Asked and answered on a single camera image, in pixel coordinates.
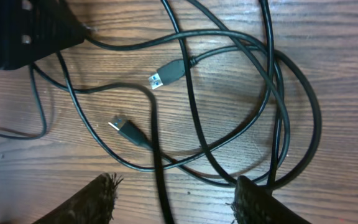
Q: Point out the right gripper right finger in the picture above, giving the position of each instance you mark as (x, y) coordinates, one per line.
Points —
(253, 205)

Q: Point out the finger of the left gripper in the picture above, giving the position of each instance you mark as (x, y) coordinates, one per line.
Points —
(33, 29)

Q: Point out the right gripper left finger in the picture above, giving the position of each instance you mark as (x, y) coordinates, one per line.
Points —
(94, 203)

